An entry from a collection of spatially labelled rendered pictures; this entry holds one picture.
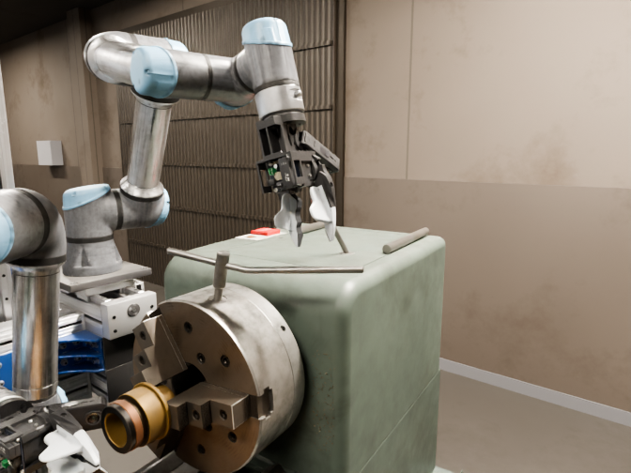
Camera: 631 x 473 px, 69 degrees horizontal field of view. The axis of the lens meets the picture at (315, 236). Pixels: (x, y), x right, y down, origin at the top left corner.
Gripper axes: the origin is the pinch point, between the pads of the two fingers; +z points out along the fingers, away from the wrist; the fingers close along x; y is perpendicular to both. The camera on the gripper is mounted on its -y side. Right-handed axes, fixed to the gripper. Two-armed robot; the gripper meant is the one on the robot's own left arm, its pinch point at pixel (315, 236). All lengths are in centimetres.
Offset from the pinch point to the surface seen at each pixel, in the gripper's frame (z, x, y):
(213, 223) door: -15, -282, -254
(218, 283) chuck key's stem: 4.4, -14.2, 10.4
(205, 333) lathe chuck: 11.7, -15.9, 14.0
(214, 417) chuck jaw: 23.8, -13.4, 18.0
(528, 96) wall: -45, 10, -230
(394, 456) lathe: 55, -9, -27
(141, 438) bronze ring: 23.1, -19.5, 26.8
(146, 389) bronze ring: 17.4, -21.2, 23.2
